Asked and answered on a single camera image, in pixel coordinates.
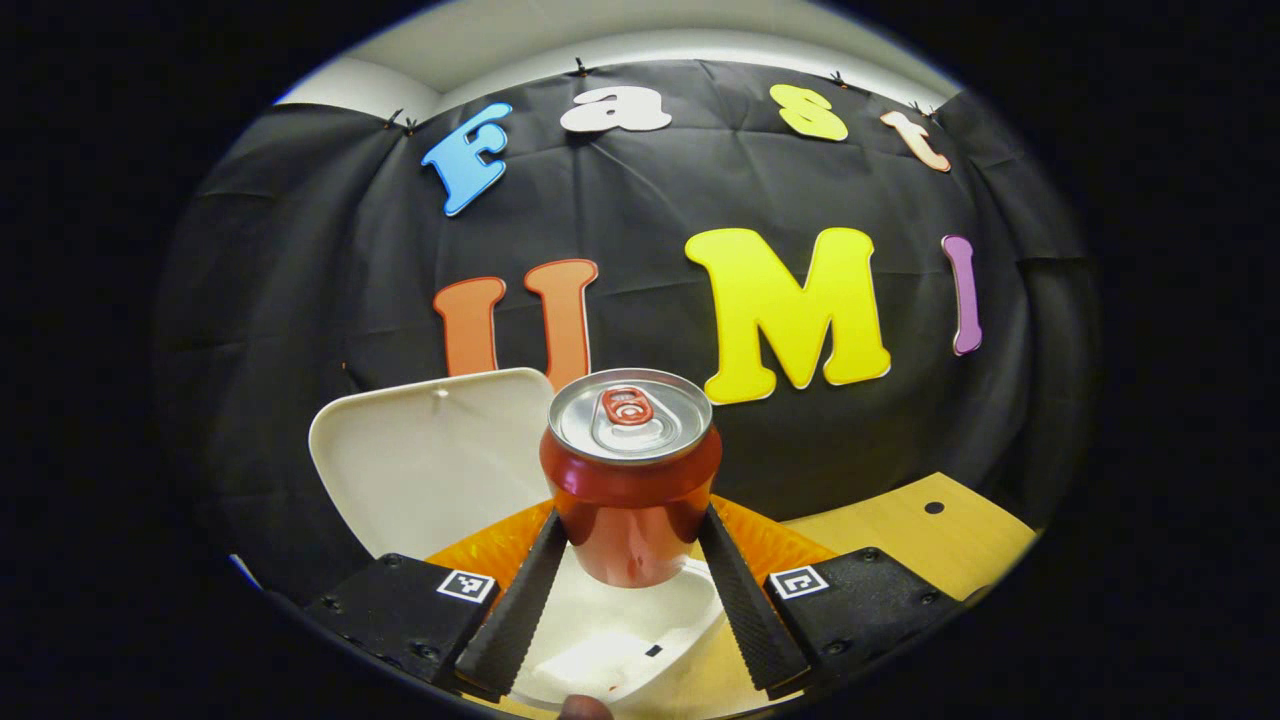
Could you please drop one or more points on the white desktop garbage bin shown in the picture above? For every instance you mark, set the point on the white desktop garbage bin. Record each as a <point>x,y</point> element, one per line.
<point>430,460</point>

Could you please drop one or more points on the wooden desktop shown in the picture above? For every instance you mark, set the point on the wooden desktop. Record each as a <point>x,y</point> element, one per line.
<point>900,530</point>

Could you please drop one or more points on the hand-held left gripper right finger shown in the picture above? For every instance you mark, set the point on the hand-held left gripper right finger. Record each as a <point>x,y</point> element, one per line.
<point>745,610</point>

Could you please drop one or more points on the red pop can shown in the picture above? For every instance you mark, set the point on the red pop can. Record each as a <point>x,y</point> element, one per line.
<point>630,500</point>

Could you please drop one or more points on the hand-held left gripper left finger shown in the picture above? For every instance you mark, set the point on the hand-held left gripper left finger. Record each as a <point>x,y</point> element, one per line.
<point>520,610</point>

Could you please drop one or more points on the black backdrop cloth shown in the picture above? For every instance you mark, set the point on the black backdrop cloth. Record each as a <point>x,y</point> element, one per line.
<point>350,250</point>

